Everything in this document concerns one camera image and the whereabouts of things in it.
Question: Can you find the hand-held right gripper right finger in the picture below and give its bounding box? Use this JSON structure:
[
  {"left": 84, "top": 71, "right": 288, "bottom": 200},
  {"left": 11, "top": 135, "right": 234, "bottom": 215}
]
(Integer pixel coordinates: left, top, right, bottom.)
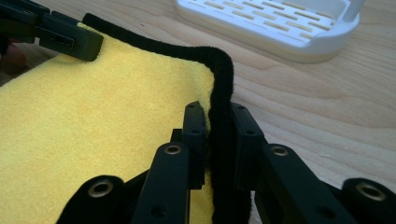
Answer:
[{"left": 229, "top": 102, "right": 269, "bottom": 191}]

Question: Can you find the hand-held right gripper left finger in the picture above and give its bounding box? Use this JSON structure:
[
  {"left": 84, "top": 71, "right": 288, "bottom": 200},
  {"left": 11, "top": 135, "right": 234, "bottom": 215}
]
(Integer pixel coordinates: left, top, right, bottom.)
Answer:
[{"left": 170, "top": 100, "right": 209, "bottom": 191}]

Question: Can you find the yellow towel with black trim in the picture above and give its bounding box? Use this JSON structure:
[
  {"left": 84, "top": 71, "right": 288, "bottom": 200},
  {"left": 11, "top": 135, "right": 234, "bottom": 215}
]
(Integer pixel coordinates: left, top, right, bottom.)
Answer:
[{"left": 0, "top": 12, "right": 252, "bottom": 224}]

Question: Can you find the white plastic rack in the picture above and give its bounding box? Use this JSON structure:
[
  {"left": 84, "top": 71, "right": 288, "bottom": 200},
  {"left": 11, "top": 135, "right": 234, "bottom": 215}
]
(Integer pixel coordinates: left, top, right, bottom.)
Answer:
[{"left": 173, "top": 0, "right": 367, "bottom": 65}]

